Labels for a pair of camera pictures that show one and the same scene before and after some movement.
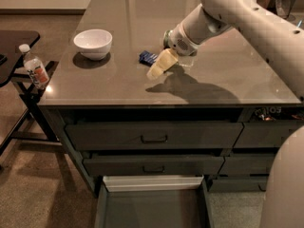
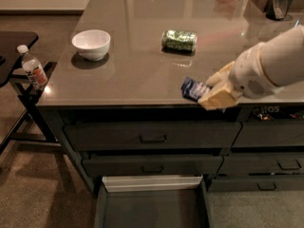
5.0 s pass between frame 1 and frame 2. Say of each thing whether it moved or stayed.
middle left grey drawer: stayed
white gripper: moved
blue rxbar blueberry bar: moved
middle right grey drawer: stayed
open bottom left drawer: stayed
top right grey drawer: stayed
